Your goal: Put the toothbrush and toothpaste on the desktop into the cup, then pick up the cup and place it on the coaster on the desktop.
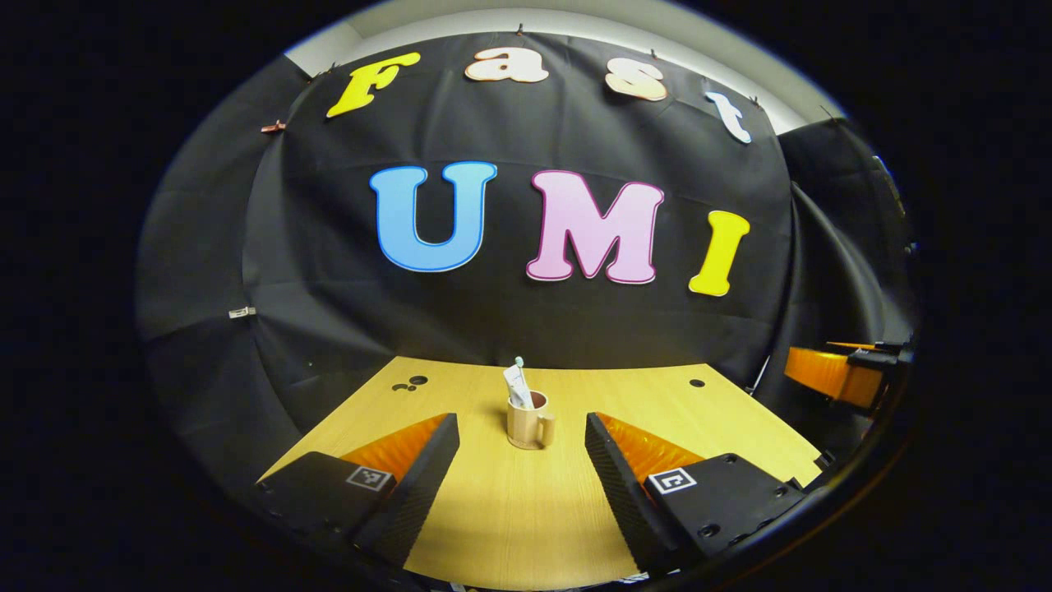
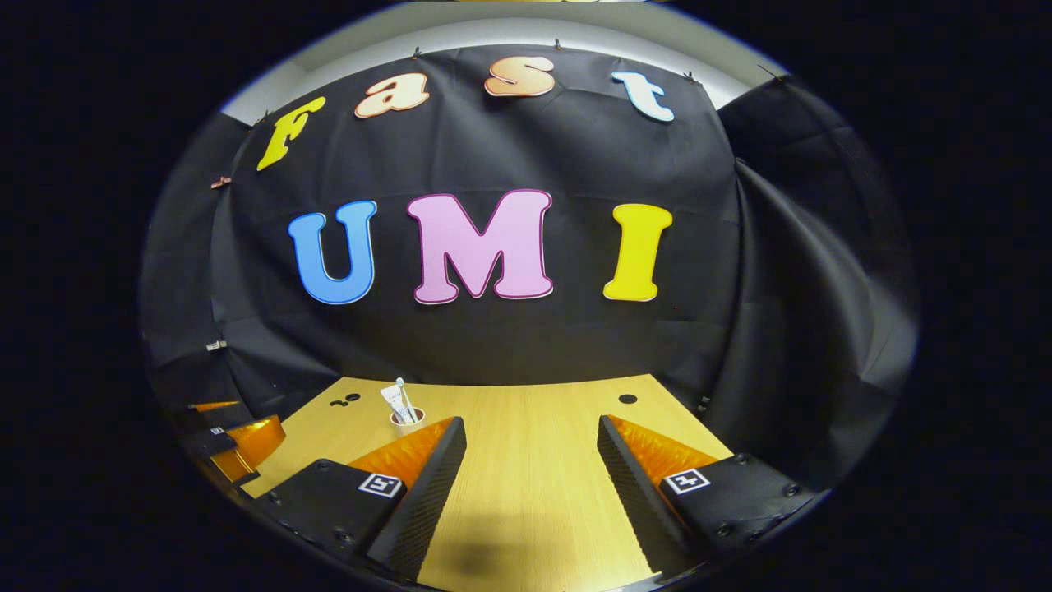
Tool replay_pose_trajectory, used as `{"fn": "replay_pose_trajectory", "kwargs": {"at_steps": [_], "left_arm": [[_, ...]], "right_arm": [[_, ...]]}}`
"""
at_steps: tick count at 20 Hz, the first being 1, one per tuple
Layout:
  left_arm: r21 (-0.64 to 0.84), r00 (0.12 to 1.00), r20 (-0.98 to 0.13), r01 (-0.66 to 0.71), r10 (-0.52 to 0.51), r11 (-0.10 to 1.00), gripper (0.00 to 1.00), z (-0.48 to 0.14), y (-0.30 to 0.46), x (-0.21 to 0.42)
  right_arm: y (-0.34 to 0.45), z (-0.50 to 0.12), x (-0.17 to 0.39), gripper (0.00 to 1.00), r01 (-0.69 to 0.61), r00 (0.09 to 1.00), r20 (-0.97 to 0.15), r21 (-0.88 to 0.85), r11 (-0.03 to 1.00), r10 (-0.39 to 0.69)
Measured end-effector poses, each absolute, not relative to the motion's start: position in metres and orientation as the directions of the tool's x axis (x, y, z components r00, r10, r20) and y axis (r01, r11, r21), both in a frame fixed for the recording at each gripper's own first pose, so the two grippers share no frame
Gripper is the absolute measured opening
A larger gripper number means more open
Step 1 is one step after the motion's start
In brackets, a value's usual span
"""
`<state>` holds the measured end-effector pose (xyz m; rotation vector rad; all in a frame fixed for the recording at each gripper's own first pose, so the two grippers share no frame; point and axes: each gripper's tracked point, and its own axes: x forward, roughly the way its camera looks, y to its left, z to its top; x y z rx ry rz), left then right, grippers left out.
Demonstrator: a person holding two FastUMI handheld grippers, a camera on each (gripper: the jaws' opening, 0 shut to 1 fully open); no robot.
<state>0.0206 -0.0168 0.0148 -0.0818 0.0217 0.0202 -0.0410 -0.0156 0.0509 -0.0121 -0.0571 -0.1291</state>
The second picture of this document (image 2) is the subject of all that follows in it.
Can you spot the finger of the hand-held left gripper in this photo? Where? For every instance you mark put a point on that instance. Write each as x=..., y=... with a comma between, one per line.
x=222, y=413
x=259, y=436

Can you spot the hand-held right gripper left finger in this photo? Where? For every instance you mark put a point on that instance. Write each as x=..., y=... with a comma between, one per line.
x=427, y=493

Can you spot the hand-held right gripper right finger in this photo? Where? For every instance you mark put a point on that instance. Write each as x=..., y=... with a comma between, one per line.
x=633, y=485

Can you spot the white toothpaste tube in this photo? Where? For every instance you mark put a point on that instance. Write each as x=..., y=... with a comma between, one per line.
x=393, y=399

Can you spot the pale green toothbrush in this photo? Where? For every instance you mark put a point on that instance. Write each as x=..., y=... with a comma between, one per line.
x=402, y=395

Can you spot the wooden desktop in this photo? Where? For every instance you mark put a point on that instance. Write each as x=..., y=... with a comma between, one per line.
x=534, y=493

